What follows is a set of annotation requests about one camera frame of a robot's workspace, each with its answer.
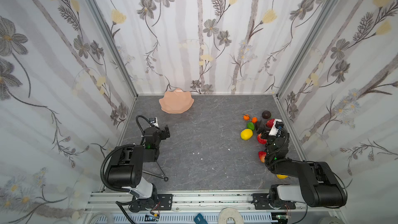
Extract red yellow fake peach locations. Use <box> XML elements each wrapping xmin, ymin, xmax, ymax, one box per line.
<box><xmin>258</xmin><ymin>151</ymin><xmax>267</xmax><ymax>163</ymax></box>

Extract yellow fake lemon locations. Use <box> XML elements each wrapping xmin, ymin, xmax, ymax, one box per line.
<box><xmin>240</xmin><ymin>129</ymin><xmax>254</xmax><ymax>141</ymax></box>
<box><xmin>277</xmin><ymin>174</ymin><xmax>288</xmax><ymax>179</ymax></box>

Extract pink scalloped fruit bowl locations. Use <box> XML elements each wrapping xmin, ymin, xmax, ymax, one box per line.
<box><xmin>159</xmin><ymin>88</ymin><xmax>194</xmax><ymax>114</ymax></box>

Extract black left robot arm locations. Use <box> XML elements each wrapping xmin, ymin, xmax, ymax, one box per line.
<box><xmin>100</xmin><ymin>125</ymin><xmax>171</xmax><ymax>213</ymax></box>

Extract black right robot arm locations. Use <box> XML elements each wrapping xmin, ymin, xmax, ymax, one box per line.
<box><xmin>261</xmin><ymin>126</ymin><xmax>348</xmax><ymax>208</ymax></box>

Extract magenta fake dragon fruit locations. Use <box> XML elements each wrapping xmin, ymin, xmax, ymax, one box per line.
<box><xmin>266</xmin><ymin>119</ymin><xmax>275</xmax><ymax>128</ymax></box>

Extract dark fake avocado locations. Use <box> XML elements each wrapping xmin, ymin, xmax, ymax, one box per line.
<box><xmin>255</xmin><ymin>120</ymin><xmax>267</xmax><ymax>134</ymax></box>

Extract green fake lime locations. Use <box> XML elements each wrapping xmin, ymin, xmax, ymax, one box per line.
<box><xmin>247</xmin><ymin>122</ymin><xmax>255</xmax><ymax>131</ymax></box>

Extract dark brown round fruit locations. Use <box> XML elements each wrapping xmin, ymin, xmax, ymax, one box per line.
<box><xmin>262</xmin><ymin>110</ymin><xmax>272</xmax><ymax>119</ymax></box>

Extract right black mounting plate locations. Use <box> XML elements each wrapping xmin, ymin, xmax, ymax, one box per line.
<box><xmin>251</xmin><ymin>194</ymin><xmax>296</xmax><ymax>210</ymax></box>

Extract black mounting plate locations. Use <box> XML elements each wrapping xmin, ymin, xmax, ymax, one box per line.
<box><xmin>128</xmin><ymin>194</ymin><xmax>173</xmax><ymax>213</ymax></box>
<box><xmin>251</xmin><ymin>194</ymin><xmax>296</xmax><ymax>210</ymax></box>

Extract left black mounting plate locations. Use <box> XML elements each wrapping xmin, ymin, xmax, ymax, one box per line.
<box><xmin>128</xmin><ymin>194</ymin><xmax>173</xmax><ymax>213</ymax></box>

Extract white tape roll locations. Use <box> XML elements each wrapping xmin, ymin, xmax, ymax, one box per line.
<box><xmin>218</xmin><ymin>207</ymin><xmax>244</xmax><ymax>224</ymax></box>

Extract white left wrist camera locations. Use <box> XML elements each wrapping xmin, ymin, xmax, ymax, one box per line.
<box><xmin>149</xmin><ymin>117</ymin><xmax>159</xmax><ymax>127</ymax></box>

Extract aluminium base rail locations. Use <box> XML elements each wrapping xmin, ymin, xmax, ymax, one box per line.
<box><xmin>79</xmin><ymin>190</ymin><xmax>346</xmax><ymax>224</ymax></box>

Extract blue tool handle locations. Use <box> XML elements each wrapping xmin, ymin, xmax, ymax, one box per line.
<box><xmin>194</xmin><ymin>214</ymin><xmax>208</xmax><ymax>224</ymax></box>

